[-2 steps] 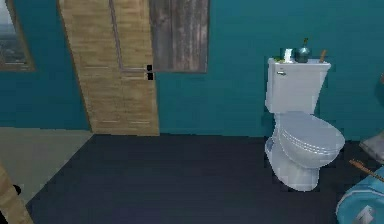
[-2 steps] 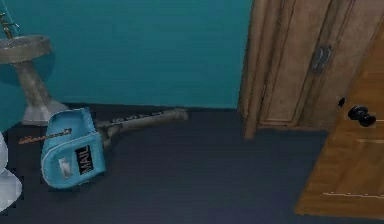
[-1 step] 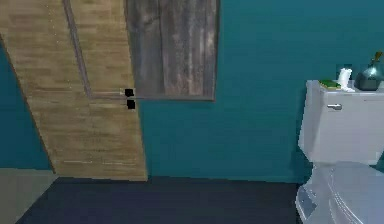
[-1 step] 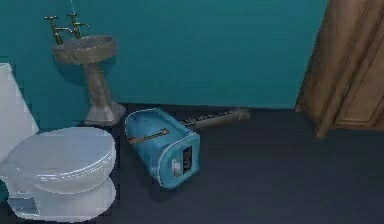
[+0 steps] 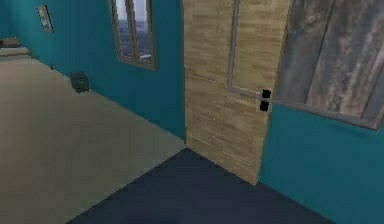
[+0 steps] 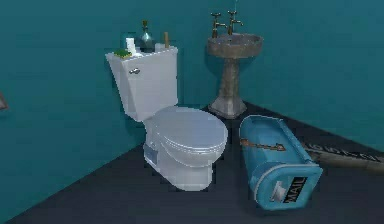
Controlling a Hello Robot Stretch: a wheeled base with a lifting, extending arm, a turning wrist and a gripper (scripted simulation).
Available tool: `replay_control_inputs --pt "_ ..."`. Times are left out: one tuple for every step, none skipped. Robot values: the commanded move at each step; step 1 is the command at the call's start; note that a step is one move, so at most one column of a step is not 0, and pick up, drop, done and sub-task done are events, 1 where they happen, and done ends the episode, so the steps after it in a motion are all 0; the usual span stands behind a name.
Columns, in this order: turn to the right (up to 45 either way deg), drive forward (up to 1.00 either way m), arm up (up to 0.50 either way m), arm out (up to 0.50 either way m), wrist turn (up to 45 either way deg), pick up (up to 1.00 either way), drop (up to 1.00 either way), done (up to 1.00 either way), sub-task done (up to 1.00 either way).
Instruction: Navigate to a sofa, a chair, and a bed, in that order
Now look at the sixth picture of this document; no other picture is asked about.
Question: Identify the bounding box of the blue mailbox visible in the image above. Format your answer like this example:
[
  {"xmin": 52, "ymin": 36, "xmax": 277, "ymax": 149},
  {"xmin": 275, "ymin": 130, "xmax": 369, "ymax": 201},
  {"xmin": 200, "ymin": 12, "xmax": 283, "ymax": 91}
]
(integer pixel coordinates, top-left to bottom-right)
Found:
[{"xmin": 239, "ymin": 114, "xmax": 324, "ymax": 212}]

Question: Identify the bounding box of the grey wall fixture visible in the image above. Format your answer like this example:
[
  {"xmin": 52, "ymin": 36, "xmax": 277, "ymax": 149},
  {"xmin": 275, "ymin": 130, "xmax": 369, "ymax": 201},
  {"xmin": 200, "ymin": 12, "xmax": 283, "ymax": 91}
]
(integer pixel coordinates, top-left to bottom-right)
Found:
[{"xmin": 0, "ymin": 91, "xmax": 10, "ymax": 111}]

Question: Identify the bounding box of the glass bottle with cork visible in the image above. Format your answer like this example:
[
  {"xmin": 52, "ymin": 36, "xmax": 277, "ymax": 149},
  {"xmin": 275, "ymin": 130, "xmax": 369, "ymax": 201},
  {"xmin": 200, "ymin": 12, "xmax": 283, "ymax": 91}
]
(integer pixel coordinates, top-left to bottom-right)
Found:
[{"xmin": 139, "ymin": 19, "xmax": 155, "ymax": 54}]

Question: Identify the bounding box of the brass tap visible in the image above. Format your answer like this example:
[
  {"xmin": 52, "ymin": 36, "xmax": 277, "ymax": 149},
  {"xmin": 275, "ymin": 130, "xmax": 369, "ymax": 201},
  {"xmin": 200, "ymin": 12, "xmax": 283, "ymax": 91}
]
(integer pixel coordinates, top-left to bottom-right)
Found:
[
  {"xmin": 227, "ymin": 10, "xmax": 244, "ymax": 36},
  {"xmin": 210, "ymin": 12, "xmax": 227, "ymax": 39}
]

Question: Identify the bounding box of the white toilet paper roll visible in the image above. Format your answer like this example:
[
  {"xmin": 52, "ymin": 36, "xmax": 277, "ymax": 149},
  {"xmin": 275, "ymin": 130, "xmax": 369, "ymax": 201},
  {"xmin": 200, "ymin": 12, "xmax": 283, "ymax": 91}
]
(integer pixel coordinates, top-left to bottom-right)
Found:
[{"xmin": 125, "ymin": 37, "xmax": 137, "ymax": 56}]

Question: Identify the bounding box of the grey pedestal sink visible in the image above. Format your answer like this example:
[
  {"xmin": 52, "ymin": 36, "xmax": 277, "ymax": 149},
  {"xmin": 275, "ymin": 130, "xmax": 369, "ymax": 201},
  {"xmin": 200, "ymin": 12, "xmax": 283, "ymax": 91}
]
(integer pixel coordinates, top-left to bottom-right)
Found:
[{"xmin": 207, "ymin": 32, "xmax": 264, "ymax": 120}]

